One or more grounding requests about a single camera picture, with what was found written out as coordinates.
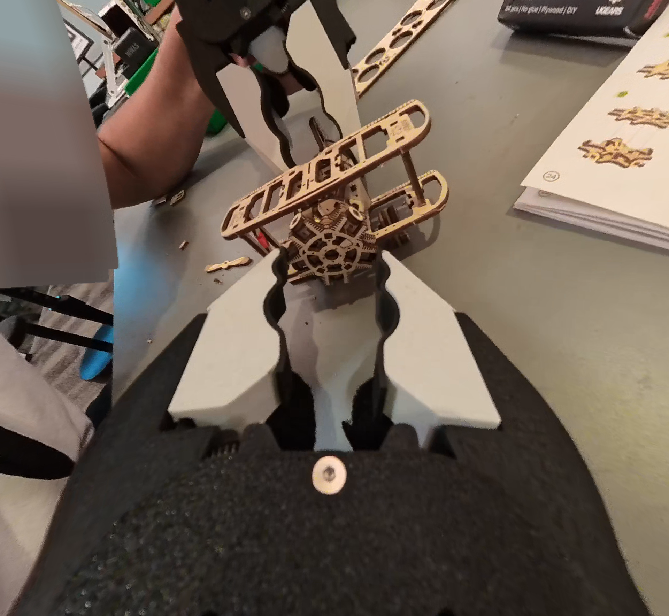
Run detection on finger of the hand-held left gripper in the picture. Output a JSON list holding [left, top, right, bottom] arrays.
[[284, 0, 362, 141], [216, 62, 299, 171]]

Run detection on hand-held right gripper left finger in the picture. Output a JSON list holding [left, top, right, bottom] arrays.
[[168, 249, 291, 431]]

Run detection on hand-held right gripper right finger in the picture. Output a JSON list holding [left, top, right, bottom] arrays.
[[375, 251, 501, 449]]

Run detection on wooden biplane model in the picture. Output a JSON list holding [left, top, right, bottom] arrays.
[[220, 99, 450, 308]]

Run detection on wooden radial engine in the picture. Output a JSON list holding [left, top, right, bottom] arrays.
[[285, 203, 378, 285]]

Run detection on person's left forearm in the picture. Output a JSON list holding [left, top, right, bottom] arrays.
[[97, 46, 210, 209]]

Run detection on person's left hand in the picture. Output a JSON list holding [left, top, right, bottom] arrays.
[[156, 6, 232, 132]]

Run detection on small black box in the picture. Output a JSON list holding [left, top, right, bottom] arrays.
[[112, 25, 157, 78]]

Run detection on bright blue object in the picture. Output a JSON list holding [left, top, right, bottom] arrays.
[[81, 326, 113, 382]]

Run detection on white phone stand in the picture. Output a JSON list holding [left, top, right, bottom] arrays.
[[55, 0, 129, 105]]

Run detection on person's white t-shirt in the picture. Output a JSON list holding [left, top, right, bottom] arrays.
[[0, 334, 95, 601]]

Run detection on instruction booklet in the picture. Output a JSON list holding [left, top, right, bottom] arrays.
[[514, 15, 669, 251]]

